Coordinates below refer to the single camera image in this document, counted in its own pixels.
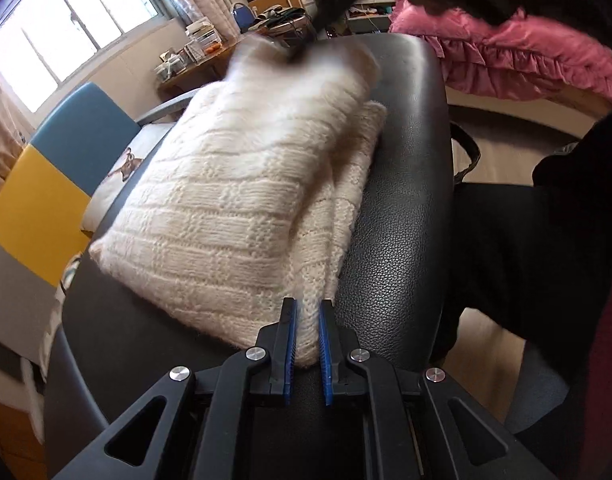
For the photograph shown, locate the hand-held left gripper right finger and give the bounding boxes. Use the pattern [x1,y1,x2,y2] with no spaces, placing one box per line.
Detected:
[318,299,557,480]

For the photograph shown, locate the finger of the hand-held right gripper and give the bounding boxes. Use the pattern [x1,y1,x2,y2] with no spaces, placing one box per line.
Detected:
[281,25,324,68]

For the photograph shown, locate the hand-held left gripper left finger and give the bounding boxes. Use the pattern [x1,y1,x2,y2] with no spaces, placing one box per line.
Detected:
[50,297,299,480]

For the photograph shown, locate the cream knitted sweater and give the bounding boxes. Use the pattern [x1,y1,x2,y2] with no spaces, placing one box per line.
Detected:
[88,40,389,367]

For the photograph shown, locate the round folding stool with clothes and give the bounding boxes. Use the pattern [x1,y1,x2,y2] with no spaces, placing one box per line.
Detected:
[255,6,317,44]

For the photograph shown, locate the person in black clothes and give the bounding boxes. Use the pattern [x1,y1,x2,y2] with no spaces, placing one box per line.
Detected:
[430,105,612,480]

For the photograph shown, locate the white bedside cabinet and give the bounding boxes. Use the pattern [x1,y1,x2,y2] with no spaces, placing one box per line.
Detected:
[346,0,397,37]

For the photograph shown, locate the blue folding chair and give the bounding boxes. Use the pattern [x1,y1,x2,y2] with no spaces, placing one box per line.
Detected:
[231,2,257,36]

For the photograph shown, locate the wooden side table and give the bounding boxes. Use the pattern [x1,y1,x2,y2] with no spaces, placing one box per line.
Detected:
[157,41,237,94]

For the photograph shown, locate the pink ruffled bedspread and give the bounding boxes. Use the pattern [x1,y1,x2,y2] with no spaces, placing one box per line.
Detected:
[388,0,612,107]

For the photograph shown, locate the white deer print pillow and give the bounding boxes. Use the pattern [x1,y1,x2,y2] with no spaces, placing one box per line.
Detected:
[80,120,175,233]

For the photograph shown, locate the grey chair seat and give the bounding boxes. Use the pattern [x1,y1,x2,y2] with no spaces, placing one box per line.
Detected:
[505,349,573,437]

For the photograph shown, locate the large window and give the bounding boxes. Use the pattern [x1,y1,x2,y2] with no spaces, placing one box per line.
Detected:
[0,0,175,114]

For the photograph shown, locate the blue yellow grey sofa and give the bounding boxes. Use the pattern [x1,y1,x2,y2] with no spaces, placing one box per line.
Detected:
[0,82,207,411]

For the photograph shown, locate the triangle pattern pillow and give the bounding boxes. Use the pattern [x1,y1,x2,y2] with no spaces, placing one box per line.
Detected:
[38,252,85,386]

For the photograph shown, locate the wooden wardrobe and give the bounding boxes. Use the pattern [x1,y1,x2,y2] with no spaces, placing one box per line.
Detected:
[0,394,47,480]

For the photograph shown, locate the black strap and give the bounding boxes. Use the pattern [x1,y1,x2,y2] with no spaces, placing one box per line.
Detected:
[448,120,483,182]

